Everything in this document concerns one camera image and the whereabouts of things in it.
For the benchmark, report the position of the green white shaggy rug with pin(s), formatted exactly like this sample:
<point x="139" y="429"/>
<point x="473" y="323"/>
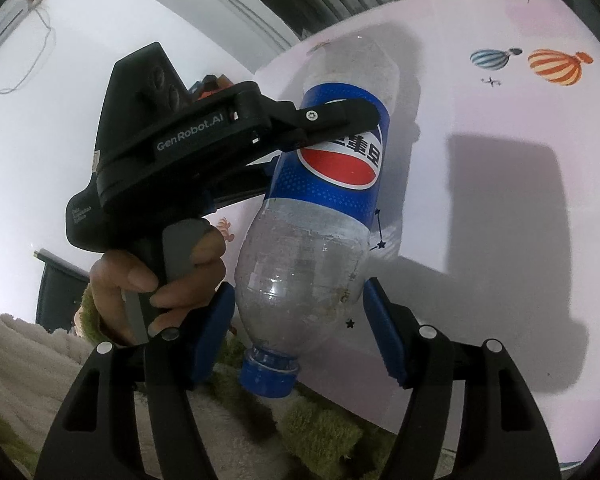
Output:
<point x="320" y="425"/>

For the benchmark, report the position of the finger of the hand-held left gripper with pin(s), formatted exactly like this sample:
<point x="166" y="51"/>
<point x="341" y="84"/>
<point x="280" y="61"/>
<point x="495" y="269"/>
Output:
<point x="245" y="182"/>
<point x="330" y="117"/>

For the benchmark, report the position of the dark chair back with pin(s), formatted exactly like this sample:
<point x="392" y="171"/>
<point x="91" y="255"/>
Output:
<point x="55" y="295"/>

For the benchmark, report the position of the clear plastic bottle blue label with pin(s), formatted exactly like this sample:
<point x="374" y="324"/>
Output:
<point x="300" y="270"/>

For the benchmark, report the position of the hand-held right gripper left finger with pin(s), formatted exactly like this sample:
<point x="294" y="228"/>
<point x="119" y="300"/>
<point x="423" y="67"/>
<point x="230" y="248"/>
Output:
<point x="212" y="330"/>

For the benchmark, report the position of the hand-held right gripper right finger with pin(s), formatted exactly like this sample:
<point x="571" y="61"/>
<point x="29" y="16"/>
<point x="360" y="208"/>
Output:
<point x="385" y="330"/>

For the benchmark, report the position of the person's left hand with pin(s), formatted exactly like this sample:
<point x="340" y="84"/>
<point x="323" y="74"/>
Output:
<point x="125" y="272"/>

